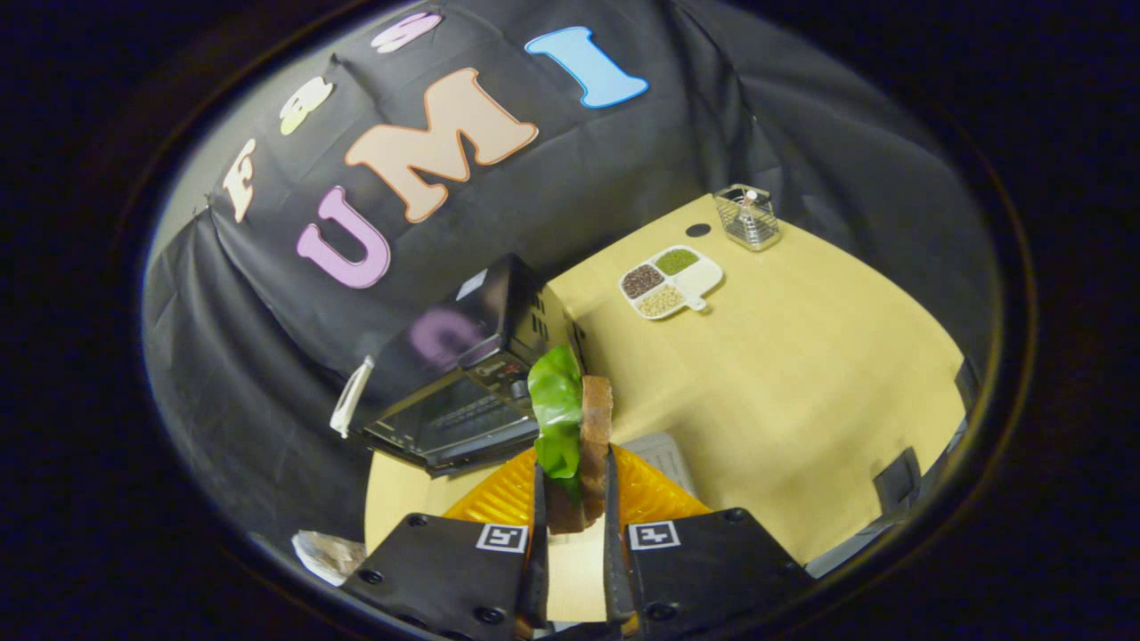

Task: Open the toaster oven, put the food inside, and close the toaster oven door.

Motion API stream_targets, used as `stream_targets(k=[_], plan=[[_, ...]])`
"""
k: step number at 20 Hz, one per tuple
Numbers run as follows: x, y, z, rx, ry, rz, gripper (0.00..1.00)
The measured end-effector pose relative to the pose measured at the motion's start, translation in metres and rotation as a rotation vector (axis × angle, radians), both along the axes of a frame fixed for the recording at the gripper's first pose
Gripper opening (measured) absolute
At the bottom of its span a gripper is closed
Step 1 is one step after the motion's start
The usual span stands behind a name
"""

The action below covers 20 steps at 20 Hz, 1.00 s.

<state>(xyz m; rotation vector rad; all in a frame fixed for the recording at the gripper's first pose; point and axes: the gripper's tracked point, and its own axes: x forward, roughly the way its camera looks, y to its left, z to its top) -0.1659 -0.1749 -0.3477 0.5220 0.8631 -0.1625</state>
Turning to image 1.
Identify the black toaster oven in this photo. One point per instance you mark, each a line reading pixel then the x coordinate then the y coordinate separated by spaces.
pixel 481 312

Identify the white plastic tray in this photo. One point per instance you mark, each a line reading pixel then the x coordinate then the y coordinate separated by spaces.
pixel 663 454

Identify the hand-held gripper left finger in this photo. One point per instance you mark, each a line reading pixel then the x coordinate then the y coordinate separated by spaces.
pixel 538 579

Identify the white divided grain dish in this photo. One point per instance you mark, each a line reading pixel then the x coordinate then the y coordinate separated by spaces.
pixel 690 280

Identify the dark chair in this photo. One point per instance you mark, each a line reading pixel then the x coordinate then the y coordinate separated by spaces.
pixel 895 481
pixel 966 383

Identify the white bread lettuce sandwich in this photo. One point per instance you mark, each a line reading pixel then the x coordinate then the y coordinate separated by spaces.
pixel 557 401

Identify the white pop-up toaster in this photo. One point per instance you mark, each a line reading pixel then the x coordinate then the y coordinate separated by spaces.
pixel 350 401

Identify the crumpled patterned cloth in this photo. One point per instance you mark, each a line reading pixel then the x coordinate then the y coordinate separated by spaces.
pixel 329 556

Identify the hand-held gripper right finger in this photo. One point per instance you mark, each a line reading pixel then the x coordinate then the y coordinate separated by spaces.
pixel 614 570

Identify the dark round table grommet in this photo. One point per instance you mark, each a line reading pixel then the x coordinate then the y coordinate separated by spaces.
pixel 698 230

